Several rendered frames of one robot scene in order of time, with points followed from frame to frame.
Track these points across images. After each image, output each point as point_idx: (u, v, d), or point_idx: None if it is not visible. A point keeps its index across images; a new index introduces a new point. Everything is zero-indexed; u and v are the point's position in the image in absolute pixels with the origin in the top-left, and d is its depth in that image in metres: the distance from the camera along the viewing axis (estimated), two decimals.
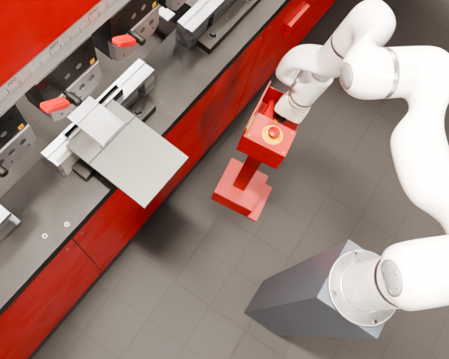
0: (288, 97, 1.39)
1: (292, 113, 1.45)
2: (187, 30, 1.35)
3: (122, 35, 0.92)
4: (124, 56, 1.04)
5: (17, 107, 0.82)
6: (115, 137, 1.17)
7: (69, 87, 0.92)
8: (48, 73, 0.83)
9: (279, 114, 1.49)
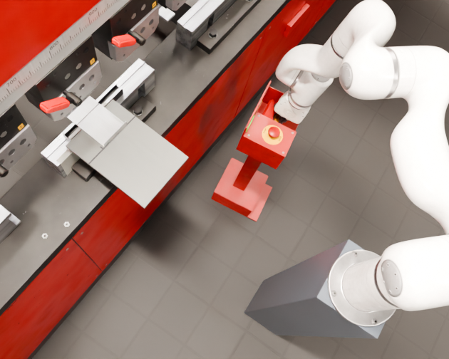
0: (288, 97, 1.39)
1: (292, 113, 1.45)
2: (187, 30, 1.35)
3: (122, 35, 0.92)
4: (124, 56, 1.04)
5: (17, 107, 0.82)
6: (115, 137, 1.17)
7: (69, 87, 0.92)
8: (48, 73, 0.83)
9: (279, 114, 1.49)
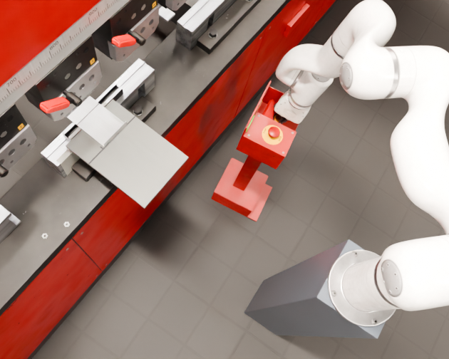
0: (288, 97, 1.39)
1: (292, 113, 1.45)
2: (187, 30, 1.35)
3: (122, 35, 0.92)
4: (124, 56, 1.04)
5: (17, 107, 0.82)
6: (115, 137, 1.17)
7: (69, 87, 0.92)
8: (48, 73, 0.83)
9: (279, 114, 1.49)
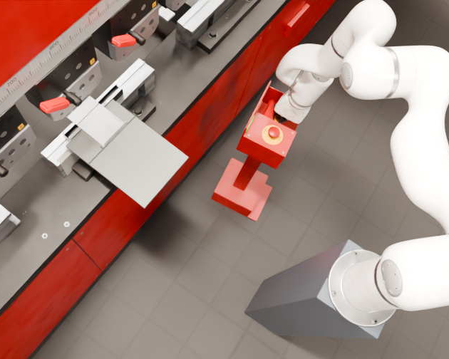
0: (288, 97, 1.39)
1: (292, 113, 1.45)
2: (187, 30, 1.35)
3: (122, 35, 0.92)
4: (124, 56, 1.04)
5: (17, 107, 0.82)
6: (115, 137, 1.17)
7: (69, 87, 0.92)
8: (48, 73, 0.83)
9: (279, 114, 1.49)
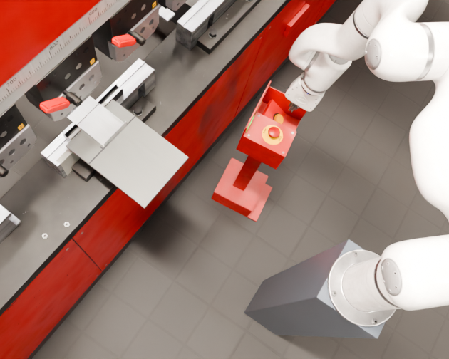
0: (301, 81, 1.30)
1: (304, 100, 1.36)
2: (187, 30, 1.35)
3: (122, 35, 0.92)
4: (124, 56, 1.04)
5: (17, 107, 0.82)
6: (115, 137, 1.17)
7: (69, 87, 0.92)
8: (48, 73, 0.83)
9: (289, 100, 1.40)
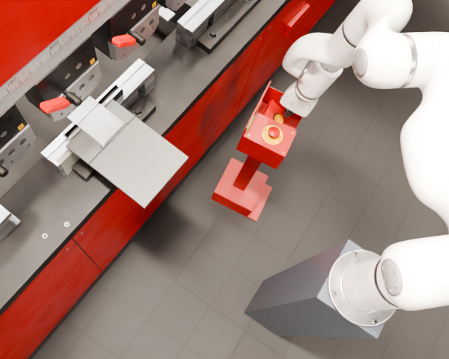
0: (295, 88, 1.34)
1: (298, 106, 1.40)
2: (187, 30, 1.35)
3: (122, 35, 0.92)
4: (124, 56, 1.04)
5: (17, 107, 0.82)
6: (115, 137, 1.17)
7: (69, 87, 0.92)
8: (48, 73, 0.83)
9: (284, 107, 1.44)
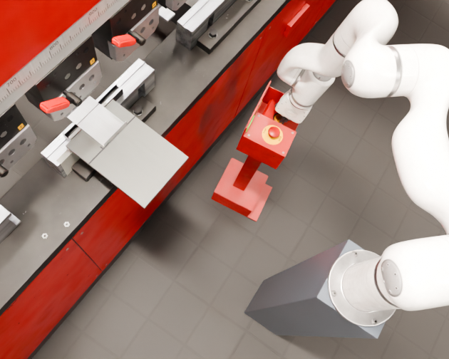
0: (289, 96, 1.39)
1: (293, 113, 1.45)
2: (187, 30, 1.35)
3: (122, 35, 0.92)
4: (124, 56, 1.04)
5: (17, 107, 0.82)
6: (115, 137, 1.17)
7: (69, 87, 0.92)
8: (48, 73, 0.83)
9: (280, 114, 1.49)
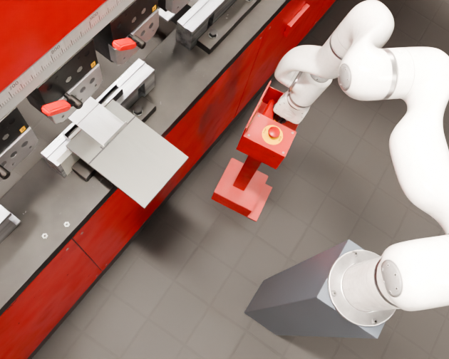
0: (287, 97, 1.40)
1: (291, 114, 1.46)
2: (187, 30, 1.35)
3: (122, 38, 0.94)
4: (124, 59, 1.05)
5: (19, 110, 0.83)
6: (115, 137, 1.17)
7: (70, 90, 0.93)
8: (49, 77, 0.84)
9: (278, 115, 1.49)
